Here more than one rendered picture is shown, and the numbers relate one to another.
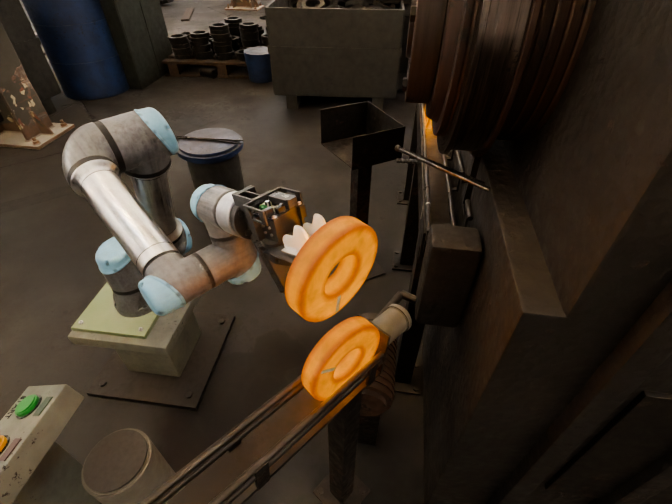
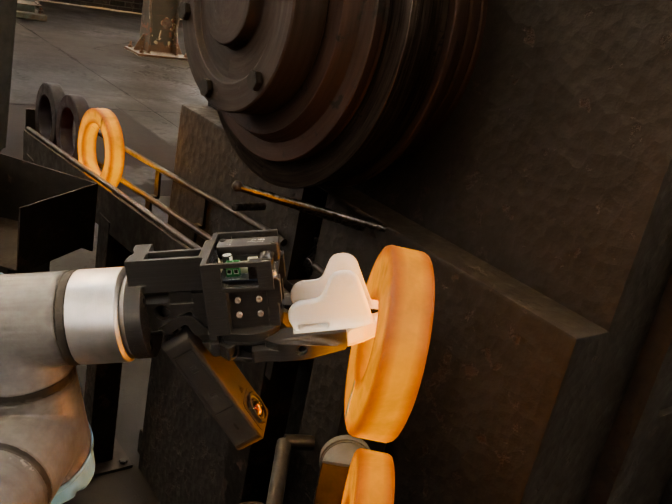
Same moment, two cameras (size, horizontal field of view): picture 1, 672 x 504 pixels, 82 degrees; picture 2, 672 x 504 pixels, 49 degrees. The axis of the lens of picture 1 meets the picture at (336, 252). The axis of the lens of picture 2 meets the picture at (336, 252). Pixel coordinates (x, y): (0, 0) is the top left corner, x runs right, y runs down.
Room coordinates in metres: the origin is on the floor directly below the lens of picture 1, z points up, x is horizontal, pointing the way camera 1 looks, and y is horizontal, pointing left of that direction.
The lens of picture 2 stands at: (0.07, 0.44, 1.17)
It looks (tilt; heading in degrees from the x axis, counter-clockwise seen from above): 21 degrees down; 311
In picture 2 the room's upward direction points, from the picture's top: 12 degrees clockwise
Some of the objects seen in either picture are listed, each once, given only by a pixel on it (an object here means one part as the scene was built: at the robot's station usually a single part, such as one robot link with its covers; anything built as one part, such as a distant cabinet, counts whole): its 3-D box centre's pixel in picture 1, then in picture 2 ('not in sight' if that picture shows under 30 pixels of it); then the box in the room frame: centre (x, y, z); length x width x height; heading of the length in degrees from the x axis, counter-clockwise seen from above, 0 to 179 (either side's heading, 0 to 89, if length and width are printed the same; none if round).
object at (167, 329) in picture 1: (144, 306); not in sight; (0.85, 0.64, 0.28); 0.32 x 0.32 x 0.04; 82
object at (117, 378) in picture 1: (157, 333); not in sight; (0.85, 0.64, 0.13); 0.40 x 0.40 x 0.26; 82
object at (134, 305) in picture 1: (135, 289); not in sight; (0.85, 0.64, 0.37); 0.15 x 0.15 x 0.10
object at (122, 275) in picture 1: (124, 261); not in sight; (0.85, 0.64, 0.48); 0.13 x 0.12 x 0.14; 134
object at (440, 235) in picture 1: (446, 278); (357, 383); (0.58, -0.24, 0.68); 0.11 x 0.08 x 0.24; 81
